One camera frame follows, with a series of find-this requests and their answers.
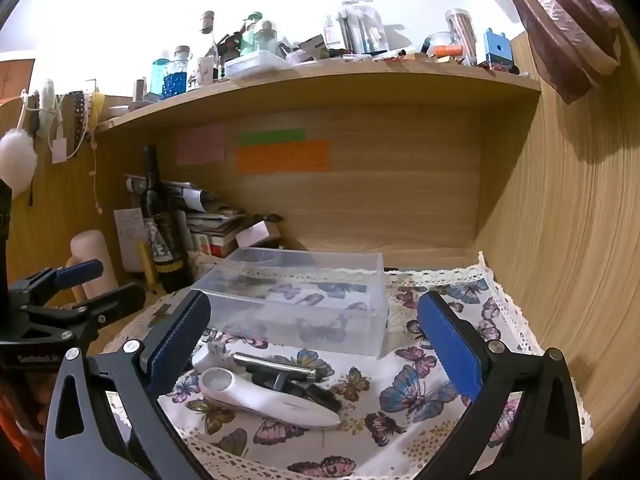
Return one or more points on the white hanging pouch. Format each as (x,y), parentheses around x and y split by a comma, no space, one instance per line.
(47,105)

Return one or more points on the tall clear jar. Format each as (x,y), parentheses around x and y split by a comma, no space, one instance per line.
(462,35)

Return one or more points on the clear plastic package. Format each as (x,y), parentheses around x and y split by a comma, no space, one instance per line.
(357,27)

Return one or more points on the stack of books and papers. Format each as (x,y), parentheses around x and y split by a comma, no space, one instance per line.
(215,225)

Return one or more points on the clear plastic storage box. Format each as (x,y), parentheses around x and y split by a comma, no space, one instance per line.
(300,305)

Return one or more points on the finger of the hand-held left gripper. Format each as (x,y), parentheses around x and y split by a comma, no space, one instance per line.
(112,302)
(82,271)

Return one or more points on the white paper sheet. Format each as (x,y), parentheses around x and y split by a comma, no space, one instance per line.
(127,235)

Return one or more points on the dark patterned headband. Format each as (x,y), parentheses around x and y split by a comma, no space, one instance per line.
(76,120)

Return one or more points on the white paper tag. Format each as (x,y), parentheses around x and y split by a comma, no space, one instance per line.
(59,147)

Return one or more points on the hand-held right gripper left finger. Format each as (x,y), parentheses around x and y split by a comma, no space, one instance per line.
(175,342)

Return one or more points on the silver metal pen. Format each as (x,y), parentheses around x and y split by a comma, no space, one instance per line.
(270,362)

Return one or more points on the orange tube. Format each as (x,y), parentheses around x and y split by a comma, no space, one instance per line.
(447,51)

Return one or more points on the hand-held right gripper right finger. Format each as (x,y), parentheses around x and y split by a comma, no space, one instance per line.
(450,347)

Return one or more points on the butterfly print lace cloth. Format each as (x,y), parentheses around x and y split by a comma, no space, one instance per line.
(400,395)

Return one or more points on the blue liquid bottle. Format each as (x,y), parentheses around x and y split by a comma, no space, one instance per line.
(161,77)

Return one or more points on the glass bottle with blue beads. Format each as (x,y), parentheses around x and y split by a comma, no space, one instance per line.
(177,77)

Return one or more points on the wooden shelf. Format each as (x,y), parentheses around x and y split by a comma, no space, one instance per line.
(350,85)

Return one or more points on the pink sticky note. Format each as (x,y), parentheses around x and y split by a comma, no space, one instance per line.
(200,145)

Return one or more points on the orange sticky note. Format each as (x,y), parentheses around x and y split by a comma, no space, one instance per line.
(282,157)

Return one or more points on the beige cylinder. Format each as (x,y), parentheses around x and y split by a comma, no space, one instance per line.
(92,245)

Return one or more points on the white fluffy pompom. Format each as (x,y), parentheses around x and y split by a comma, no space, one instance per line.
(17,160)

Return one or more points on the dark wine bottle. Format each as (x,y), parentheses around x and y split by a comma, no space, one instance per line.
(162,240)

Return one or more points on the white cup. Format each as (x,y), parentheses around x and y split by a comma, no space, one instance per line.
(205,71)

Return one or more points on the clear bottle with silver cap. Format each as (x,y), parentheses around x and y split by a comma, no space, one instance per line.
(266,37)

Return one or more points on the green pump bottle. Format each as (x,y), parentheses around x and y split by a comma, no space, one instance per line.
(248,37)

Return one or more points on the black and silver tool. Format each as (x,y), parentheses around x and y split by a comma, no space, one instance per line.
(280,380)

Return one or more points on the white handheld massager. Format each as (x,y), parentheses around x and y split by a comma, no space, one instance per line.
(280,405)

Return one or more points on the small pink box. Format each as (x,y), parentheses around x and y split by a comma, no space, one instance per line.
(257,235)

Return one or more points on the green sticky note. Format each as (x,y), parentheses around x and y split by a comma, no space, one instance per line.
(272,136)

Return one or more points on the blue box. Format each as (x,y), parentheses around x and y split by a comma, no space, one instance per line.
(497,50)

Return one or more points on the white flat box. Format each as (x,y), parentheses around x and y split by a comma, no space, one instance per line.
(257,64)

